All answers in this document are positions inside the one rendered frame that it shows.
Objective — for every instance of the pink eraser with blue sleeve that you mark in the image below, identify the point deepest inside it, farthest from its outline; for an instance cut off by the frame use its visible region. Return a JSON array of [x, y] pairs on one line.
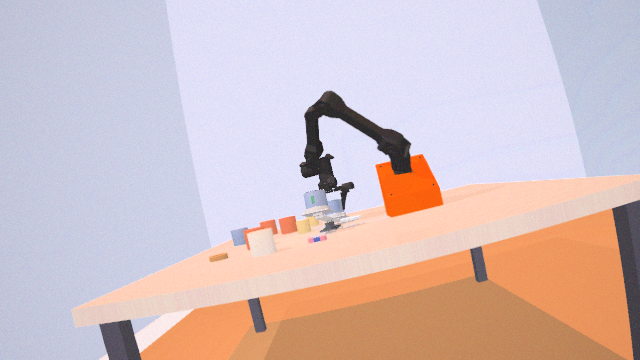
[[317, 239]]

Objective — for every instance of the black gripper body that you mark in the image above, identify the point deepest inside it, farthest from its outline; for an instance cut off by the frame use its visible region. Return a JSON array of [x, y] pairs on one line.
[[345, 186]]

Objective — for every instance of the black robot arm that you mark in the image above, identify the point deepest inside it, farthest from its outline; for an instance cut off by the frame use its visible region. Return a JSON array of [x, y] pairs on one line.
[[390, 142]]

